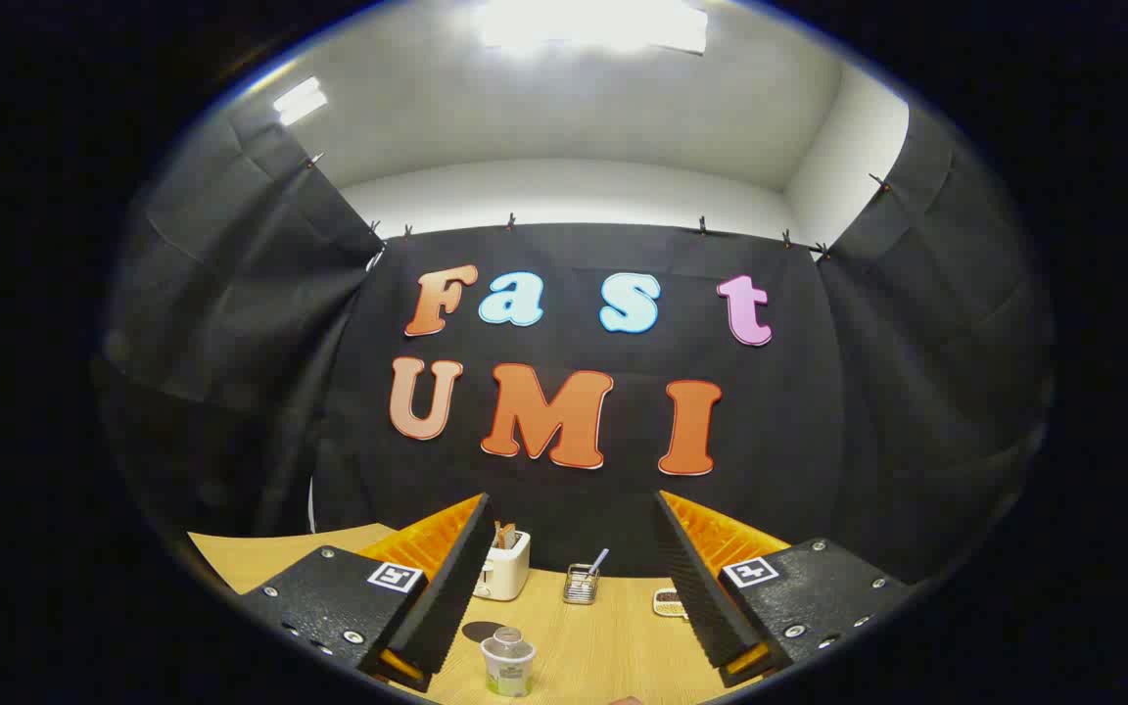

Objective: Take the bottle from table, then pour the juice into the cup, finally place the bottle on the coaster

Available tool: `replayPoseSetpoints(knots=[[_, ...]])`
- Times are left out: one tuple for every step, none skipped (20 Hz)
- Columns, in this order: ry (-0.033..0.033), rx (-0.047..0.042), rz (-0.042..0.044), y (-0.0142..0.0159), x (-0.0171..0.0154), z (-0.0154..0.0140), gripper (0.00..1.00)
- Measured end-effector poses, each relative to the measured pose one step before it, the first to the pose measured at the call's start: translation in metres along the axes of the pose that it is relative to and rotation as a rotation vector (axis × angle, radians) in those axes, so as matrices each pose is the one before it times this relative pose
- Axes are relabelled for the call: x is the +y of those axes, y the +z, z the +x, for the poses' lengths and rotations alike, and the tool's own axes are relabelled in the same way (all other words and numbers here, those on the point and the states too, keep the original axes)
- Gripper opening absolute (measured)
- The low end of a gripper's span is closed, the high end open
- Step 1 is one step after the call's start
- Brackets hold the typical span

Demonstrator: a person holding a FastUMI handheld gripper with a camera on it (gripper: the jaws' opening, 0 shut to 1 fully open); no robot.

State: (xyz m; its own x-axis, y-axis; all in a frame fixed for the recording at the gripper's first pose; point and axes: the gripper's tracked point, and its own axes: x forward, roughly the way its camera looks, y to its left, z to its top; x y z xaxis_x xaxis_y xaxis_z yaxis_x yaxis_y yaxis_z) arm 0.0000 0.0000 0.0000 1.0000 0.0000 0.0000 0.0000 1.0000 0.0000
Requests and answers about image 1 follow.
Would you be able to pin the dark brown round coaster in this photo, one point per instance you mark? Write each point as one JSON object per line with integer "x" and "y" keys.
{"x": 478, "y": 632}

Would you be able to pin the black backdrop cloth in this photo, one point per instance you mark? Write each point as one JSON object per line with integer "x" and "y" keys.
{"x": 819, "y": 411}

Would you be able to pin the white divided dish with beans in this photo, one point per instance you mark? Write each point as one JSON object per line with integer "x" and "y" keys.
{"x": 667, "y": 602}

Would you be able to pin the brown toast slice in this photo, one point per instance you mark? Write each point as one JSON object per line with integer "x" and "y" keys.
{"x": 505, "y": 536}

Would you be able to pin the striped straw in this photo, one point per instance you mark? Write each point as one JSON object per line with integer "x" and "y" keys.
{"x": 599, "y": 559}

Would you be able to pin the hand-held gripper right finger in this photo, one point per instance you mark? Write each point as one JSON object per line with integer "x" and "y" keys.
{"x": 696, "y": 587}

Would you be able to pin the white toaster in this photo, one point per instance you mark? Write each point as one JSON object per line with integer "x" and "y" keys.
{"x": 505, "y": 573}

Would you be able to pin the small ceiling light panel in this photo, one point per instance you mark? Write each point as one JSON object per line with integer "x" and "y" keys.
{"x": 300, "y": 101}

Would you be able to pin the wooden table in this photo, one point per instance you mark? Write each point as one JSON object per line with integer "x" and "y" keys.
{"x": 613, "y": 646}

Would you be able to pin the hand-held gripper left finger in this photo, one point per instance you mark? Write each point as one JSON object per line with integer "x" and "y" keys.
{"x": 456, "y": 587}

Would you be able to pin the clear juice bottle white label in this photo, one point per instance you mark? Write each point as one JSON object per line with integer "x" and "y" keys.
{"x": 508, "y": 666}

